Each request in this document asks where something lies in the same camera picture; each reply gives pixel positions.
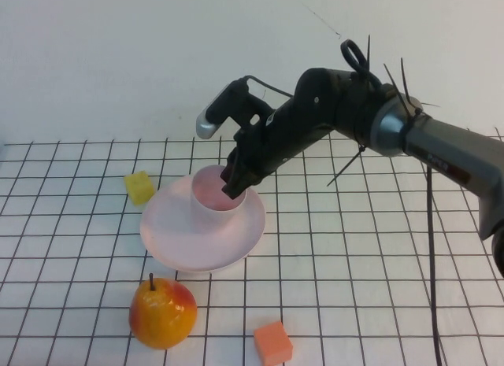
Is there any pink plastic cup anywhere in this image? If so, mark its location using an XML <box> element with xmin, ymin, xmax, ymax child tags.
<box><xmin>191</xmin><ymin>165</ymin><xmax>249</xmax><ymax>231</ymax></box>

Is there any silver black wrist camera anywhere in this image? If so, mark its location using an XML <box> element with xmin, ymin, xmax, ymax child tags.
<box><xmin>195</xmin><ymin>79</ymin><xmax>273</xmax><ymax>140</ymax></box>

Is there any orange foam cube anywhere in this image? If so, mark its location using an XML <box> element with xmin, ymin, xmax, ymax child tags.
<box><xmin>253</xmin><ymin>320</ymin><xmax>295</xmax><ymax>366</ymax></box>

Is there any yellow foam cube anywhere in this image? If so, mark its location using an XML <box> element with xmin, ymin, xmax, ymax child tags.
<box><xmin>124</xmin><ymin>169</ymin><xmax>156</xmax><ymax>207</ymax></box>

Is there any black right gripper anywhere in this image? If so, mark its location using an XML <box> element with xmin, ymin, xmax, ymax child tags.
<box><xmin>220</xmin><ymin>98</ymin><xmax>316</xmax><ymax>201</ymax></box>

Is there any thin black camera cable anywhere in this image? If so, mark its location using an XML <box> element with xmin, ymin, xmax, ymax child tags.
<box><xmin>243</xmin><ymin>75</ymin><xmax>295</xmax><ymax>100</ymax></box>

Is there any black cable loop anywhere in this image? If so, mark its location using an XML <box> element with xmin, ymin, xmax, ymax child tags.
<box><xmin>339</xmin><ymin>39</ymin><xmax>372</xmax><ymax>75</ymax></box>

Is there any red yellow apple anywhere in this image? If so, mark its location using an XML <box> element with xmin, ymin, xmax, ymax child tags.
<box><xmin>128</xmin><ymin>272</ymin><xmax>198</xmax><ymax>351</ymax></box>

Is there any black hanging arm cable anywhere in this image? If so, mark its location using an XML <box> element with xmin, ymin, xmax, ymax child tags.
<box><xmin>424</xmin><ymin>164</ymin><xmax>448</xmax><ymax>366</ymax></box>

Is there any white black-grid tablecloth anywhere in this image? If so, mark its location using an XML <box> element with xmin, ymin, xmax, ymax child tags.
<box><xmin>0</xmin><ymin>128</ymin><xmax>504</xmax><ymax>366</ymax></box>

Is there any pink round plate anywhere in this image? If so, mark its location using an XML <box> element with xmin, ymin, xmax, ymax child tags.
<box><xmin>139</xmin><ymin>173</ymin><xmax>268</xmax><ymax>274</ymax></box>

